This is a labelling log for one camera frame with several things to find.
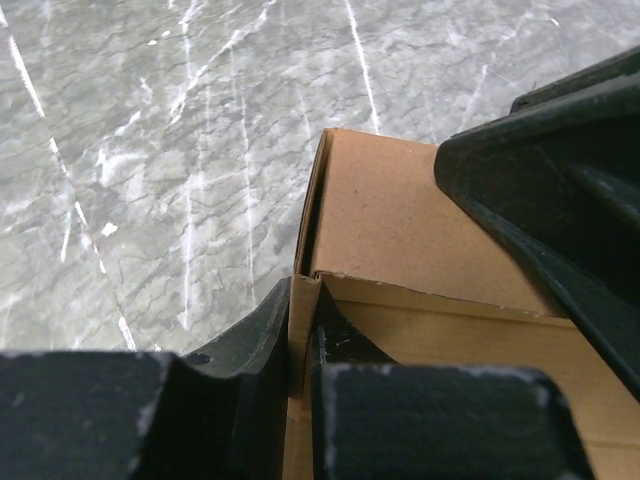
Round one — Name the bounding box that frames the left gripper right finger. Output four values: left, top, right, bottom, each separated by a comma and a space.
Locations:
309, 288, 593, 479

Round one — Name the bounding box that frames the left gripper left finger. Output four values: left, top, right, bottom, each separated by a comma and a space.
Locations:
1, 279, 290, 479

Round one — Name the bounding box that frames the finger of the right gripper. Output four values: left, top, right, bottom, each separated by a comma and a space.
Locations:
434, 48, 639, 394

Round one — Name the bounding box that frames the brown cardboard box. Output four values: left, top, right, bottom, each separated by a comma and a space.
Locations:
284, 128, 639, 479

